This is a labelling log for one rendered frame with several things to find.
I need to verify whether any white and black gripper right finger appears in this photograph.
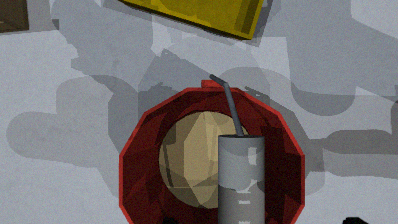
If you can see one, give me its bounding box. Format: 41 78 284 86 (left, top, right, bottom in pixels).
342 217 368 224

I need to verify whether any yellow rectangular tray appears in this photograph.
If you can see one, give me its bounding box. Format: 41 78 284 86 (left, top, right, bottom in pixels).
118 0 264 41

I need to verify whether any brown wooden crate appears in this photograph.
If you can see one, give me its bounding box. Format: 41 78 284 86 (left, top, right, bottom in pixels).
0 0 29 33

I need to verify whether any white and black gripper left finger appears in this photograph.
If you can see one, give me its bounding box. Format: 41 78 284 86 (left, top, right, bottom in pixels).
162 217 178 224

